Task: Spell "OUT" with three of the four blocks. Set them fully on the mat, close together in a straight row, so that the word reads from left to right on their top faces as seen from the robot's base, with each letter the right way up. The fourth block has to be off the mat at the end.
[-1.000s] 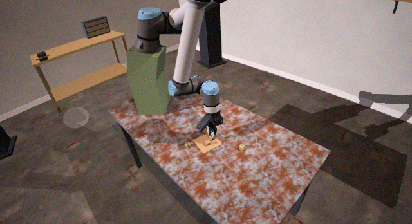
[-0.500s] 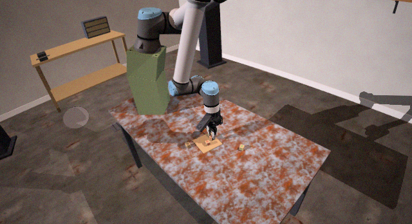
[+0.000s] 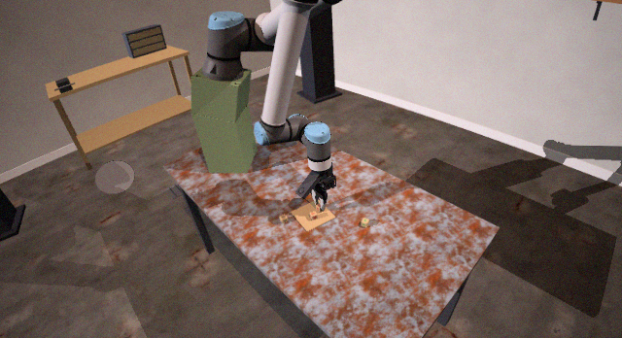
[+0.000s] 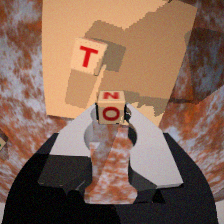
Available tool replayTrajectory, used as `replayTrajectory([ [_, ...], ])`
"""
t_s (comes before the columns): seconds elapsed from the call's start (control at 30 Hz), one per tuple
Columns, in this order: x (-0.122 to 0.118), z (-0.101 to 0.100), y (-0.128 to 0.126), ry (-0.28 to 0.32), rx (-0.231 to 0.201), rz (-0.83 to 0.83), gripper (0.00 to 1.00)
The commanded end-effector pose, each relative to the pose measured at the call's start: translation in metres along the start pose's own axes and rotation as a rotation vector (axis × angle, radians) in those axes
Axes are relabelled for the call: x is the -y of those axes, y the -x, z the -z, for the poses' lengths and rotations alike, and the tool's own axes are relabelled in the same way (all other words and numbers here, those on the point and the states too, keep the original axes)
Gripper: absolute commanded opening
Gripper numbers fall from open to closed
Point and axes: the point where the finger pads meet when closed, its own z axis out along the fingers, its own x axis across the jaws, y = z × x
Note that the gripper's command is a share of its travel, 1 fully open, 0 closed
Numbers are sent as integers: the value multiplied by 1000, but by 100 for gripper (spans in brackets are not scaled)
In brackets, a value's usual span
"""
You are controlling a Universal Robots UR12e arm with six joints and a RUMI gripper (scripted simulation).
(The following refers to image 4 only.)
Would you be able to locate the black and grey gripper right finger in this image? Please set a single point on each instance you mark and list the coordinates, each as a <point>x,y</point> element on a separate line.
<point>159,164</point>

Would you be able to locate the tan flat mat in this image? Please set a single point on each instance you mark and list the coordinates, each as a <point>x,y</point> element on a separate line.
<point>147,41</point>

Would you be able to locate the tan letter block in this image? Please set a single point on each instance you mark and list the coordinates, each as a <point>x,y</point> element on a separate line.
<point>88,55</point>
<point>2,143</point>
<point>111,107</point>

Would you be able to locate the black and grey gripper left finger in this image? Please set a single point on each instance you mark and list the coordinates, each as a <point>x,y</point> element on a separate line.
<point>61,164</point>

